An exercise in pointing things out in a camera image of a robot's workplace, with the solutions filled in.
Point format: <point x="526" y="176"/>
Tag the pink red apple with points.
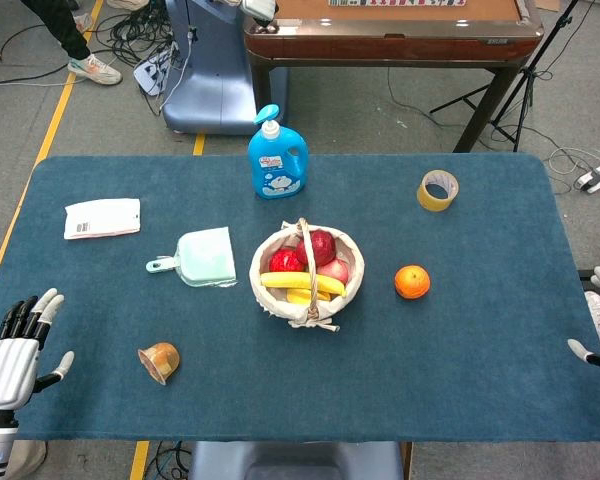
<point x="335" y="272"/>

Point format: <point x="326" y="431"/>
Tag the mint green dustpan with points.
<point x="205" y="260"/>

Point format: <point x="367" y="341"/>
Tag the brown mahjong table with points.
<point x="395" y="37"/>

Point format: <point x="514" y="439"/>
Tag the woven basket with cloth liner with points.
<point x="307" y="280"/>

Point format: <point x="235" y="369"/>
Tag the black tripod stand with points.
<point x="520" y="75"/>

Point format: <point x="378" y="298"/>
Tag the blue detergent pump bottle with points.
<point x="277" y="165"/>

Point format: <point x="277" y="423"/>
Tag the bright red apple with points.
<point x="285" y="261"/>

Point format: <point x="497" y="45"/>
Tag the brown pudding cup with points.
<point x="161" y="361"/>

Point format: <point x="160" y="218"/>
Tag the person leg in black trousers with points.
<point x="60" y="27"/>

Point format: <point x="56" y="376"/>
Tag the orange fruit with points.
<point x="412" y="282"/>

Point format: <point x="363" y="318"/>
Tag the blue grey robot torso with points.
<point x="295" y="460"/>

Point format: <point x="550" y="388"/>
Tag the blue table cloth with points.
<point x="300" y="360"/>

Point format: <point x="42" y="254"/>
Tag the short yellow banana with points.
<point x="300" y="296"/>

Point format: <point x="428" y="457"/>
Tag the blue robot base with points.
<point x="220" y="75"/>

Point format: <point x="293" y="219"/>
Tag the white power strip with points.
<point x="597" y="176"/>

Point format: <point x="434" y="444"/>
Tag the dark red apple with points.
<point x="318" y="247"/>

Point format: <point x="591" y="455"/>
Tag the long yellow banana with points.
<point x="290" y="280"/>

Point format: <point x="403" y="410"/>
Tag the white paper packet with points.
<point x="102" y="218"/>

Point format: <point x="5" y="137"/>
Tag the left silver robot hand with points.
<point x="9" y="370"/>

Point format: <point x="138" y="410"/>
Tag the white sneaker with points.
<point x="96" y="70"/>

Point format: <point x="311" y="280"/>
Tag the yellow tape roll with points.
<point x="437" y="191"/>

